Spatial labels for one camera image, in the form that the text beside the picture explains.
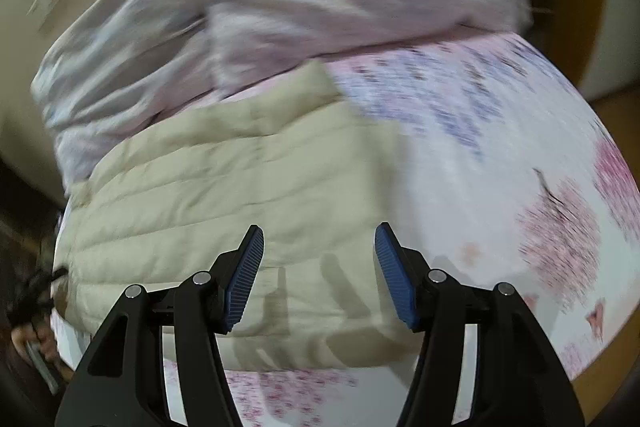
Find beige wall switch plate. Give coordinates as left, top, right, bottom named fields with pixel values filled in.
left=26, top=0, right=65, bottom=34

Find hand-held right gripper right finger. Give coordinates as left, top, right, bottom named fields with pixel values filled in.
left=374, top=222, right=586, bottom=427

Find beige quilted down jacket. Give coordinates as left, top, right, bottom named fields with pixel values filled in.
left=52, top=58, right=426, bottom=373

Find person's left hand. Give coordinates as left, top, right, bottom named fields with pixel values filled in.
left=10, top=323, right=68, bottom=383

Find bed with pink printed sheet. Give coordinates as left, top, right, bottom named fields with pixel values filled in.
left=50, top=29, right=638, bottom=427

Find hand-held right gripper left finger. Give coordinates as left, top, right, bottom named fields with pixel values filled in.
left=54, top=224, right=265, bottom=427

